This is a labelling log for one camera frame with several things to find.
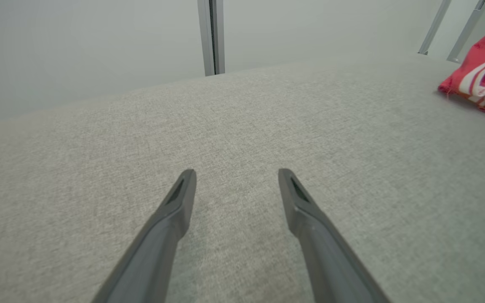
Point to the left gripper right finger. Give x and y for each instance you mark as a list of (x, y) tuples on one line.
[(335, 269)]

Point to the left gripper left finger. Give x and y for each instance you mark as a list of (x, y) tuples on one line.
[(150, 261)]

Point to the grey fabric sofa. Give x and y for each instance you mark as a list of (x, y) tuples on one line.
[(242, 126)]

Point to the grey partition post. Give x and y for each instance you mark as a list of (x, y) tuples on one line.
[(204, 38)]

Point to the slanted metal frame bar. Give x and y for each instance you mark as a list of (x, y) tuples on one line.
[(465, 31), (434, 27)]

